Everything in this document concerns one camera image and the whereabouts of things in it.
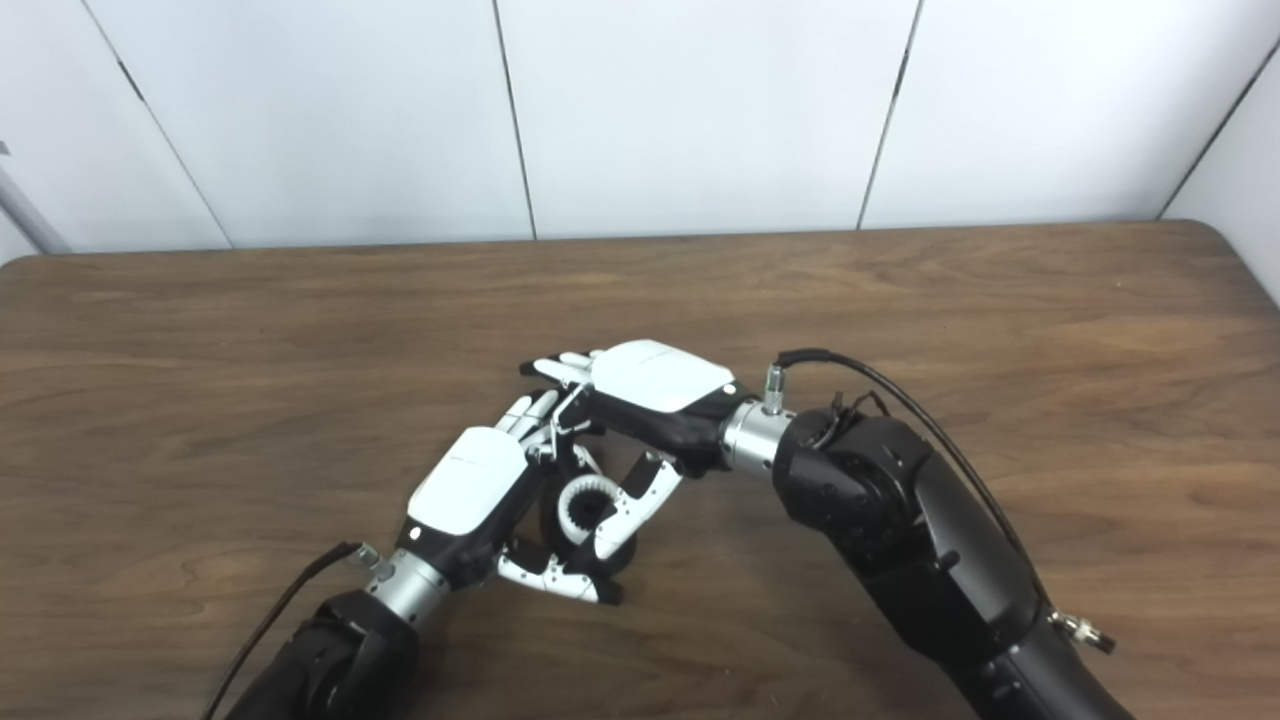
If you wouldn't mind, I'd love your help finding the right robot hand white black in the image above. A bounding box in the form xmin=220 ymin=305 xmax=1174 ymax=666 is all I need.
xmin=520 ymin=340 xmax=756 ymax=561

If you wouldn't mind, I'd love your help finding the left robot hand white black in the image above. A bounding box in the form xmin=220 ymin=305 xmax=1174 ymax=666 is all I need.
xmin=395 ymin=390 xmax=626 ymax=606

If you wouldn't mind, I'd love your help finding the round black part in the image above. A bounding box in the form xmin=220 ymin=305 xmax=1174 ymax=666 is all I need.
xmin=540 ymin=445 xmax=641 ymax=581

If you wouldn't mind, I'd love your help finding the white ring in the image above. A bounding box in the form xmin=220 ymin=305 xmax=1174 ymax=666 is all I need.
xmin=556 ymin=475 xmax=616 ymax=546

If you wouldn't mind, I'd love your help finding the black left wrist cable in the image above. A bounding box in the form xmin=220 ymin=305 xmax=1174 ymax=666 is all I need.
xmin=200 ymin=541 xmax=386 ymax=720

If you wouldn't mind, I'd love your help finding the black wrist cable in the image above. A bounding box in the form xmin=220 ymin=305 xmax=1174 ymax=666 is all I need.
xmin=200 ymin=541 xmax=386 ymax=720
xmin=765 ymin=348 xmax=1051 ymax=611

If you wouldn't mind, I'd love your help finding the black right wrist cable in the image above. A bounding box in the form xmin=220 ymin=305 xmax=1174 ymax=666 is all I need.
xmin=765 ymin=348 xmax=1051 ymax=611

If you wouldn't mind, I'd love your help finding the grey wall corner post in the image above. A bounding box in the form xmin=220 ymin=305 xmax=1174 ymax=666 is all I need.
xmin=0 ymin=165 xmax=71 ymax=256

